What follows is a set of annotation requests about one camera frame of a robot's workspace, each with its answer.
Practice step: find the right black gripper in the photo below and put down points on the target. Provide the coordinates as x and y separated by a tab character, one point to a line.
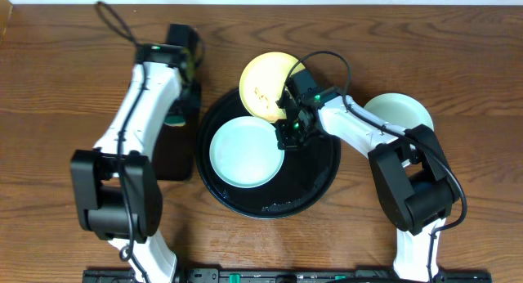
284	141

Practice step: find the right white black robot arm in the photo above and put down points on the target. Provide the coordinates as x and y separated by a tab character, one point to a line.
415	186

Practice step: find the green yellow sponge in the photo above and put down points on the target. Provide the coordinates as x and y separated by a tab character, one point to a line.
175	121

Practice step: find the black rectangular tray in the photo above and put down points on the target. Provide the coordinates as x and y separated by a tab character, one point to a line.
175	146

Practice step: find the yellow plate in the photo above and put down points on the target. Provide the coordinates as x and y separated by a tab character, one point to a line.
262	82

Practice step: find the light green plate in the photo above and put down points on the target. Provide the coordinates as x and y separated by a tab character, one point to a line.
244	152
400	109

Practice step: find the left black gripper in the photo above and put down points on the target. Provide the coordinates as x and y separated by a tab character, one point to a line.
180	137

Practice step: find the black round tray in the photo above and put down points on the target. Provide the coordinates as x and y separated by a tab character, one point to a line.
306	174

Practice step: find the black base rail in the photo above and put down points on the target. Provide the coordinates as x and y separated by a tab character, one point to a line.
213	275

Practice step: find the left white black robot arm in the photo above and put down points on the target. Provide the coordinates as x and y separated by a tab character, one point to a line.
151	138

